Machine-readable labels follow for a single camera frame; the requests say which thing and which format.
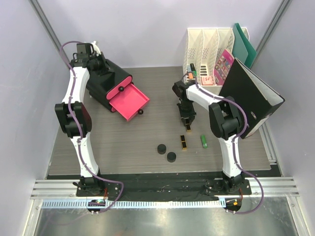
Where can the pink sticker booklet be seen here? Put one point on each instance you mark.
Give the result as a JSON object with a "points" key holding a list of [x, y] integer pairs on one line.
{"points": [[222, 67]]}

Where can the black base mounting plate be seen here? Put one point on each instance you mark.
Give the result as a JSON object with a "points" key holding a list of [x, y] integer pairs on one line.
{"points": [[174, 186]]}

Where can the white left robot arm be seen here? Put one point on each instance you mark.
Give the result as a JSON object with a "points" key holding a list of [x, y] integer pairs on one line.
{"points": [[74, 118]]}

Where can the black drawer cabinet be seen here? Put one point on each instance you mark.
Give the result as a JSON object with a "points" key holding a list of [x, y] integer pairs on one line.
{"points": [[101, 81]]}

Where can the white mesh file organizer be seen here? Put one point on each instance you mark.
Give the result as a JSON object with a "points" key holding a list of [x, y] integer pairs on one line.
{"points": [[203, 48]]}

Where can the black round compact right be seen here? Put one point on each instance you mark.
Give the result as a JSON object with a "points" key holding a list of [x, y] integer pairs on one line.
{"points": [[171, 157]]}

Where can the black lever arch binder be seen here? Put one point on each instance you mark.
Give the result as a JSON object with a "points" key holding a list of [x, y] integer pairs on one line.
{"points": [[258, 100]]}

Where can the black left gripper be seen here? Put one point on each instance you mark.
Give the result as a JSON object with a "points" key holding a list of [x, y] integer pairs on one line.
{"points": [[97, 63]]}

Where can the teal plastic folder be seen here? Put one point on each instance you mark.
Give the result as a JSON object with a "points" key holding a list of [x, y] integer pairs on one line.
{"points": [[242, 48]]}

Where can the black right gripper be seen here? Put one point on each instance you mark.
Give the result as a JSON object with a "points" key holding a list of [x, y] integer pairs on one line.
{"points": [[190, 115]]}

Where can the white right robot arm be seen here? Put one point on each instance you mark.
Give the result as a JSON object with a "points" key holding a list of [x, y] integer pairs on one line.
{"points": [[227, 122]]}

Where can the green lip balm tube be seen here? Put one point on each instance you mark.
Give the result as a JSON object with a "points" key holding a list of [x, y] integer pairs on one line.
{"points": [[203, 141]]}

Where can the pink sticky note pad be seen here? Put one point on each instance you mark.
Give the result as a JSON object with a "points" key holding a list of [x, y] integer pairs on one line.
{"points": [[207, 81]]}

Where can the aluminium frame rail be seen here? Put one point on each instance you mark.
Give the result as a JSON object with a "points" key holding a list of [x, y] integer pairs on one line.
{"points": [[64, 194]]}

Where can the gold black lipstick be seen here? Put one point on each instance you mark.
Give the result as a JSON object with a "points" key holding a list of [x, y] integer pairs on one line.
{"points": [[183, 142], [188, 128]]}

